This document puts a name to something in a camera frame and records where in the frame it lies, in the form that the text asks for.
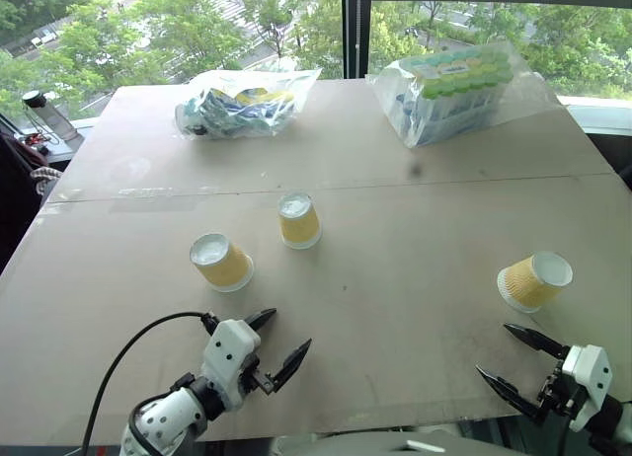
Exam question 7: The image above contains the dark cloth bundle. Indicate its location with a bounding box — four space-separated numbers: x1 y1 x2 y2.
0 128 63 275

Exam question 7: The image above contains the small red and black clutter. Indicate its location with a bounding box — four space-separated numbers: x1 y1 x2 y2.
20 132 51 157

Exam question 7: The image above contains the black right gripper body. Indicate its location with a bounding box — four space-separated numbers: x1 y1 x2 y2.
536 355 589 420

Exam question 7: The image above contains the white braided rope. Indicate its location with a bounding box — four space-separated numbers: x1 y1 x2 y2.
30 165 62 195

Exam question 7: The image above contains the plastic bag of blue packets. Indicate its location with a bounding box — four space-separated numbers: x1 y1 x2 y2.
175 68 323 141

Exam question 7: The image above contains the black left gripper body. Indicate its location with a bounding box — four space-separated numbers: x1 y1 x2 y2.
235 352 275 396

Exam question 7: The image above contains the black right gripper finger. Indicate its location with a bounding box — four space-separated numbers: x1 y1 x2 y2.
475 364 550 425
503 322 570 359

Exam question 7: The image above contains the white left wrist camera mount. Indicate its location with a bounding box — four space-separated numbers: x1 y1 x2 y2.
201 319 262 409

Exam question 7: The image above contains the plastic bag of green-capped tubes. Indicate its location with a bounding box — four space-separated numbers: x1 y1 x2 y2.
367 40 565 150

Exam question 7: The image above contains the clear bottle with black cap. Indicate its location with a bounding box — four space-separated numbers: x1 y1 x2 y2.
21 90 84 144

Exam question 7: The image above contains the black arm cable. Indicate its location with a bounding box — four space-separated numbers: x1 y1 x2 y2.
555 409 582 456
81 311 221 456

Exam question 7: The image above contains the yellow ribbed paper cup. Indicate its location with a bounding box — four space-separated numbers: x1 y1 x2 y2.
276 191 323 251
497 251 574 314
189 233 255 293

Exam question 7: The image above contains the black window frame post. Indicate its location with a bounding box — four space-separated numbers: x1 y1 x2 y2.
343 0 373 81

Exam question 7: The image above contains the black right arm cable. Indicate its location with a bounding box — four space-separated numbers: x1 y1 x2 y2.
555 409 582 456

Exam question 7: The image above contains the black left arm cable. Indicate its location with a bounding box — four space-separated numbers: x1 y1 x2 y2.
81 311 221 456

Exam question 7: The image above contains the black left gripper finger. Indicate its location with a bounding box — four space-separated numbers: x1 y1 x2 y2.
270 338 313 394
245 308 277 333

